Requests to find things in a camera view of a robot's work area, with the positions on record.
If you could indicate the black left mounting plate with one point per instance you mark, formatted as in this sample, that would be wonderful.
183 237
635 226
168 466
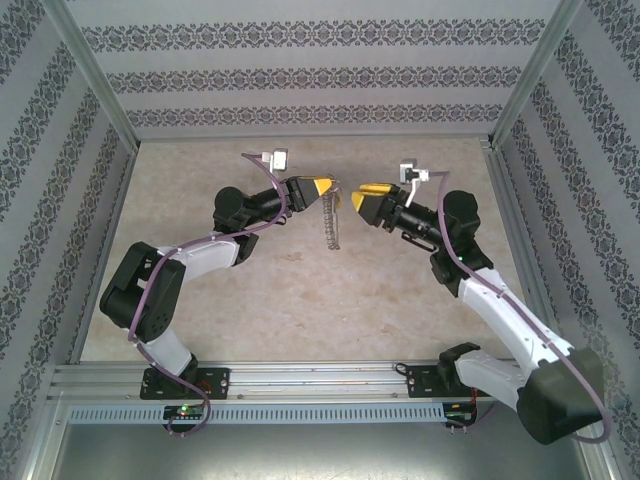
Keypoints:
212 382

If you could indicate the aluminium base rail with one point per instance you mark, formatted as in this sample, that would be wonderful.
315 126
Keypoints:
320 380

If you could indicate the large grey keyring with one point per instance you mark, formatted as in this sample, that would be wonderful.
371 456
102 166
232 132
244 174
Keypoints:
331 225

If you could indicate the aluminium side rail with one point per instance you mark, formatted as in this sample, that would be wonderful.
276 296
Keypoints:
111 225
515 200

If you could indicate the left circuit board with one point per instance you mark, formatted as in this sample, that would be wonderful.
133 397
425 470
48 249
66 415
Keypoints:
185 411

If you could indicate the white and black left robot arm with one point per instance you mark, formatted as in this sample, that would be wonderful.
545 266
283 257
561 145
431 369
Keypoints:
210 255

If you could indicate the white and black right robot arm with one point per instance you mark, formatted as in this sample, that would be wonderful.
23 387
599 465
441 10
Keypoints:
505 315

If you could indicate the black mounting plate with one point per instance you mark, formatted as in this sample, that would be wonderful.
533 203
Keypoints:
212 382
422 382

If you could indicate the circuit board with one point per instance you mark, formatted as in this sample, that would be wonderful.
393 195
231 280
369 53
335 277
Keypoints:
460 415
185 411

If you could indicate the aluminium frame post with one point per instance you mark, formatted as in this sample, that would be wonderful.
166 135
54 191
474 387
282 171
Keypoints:
533 75
95 75

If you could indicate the grey metal sheet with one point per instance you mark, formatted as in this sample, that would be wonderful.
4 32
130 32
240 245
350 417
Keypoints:
320 455

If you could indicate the right circuit board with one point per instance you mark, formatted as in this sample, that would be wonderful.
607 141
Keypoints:
460 415

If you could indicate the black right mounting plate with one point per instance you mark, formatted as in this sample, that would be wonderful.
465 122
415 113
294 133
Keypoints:
422 382

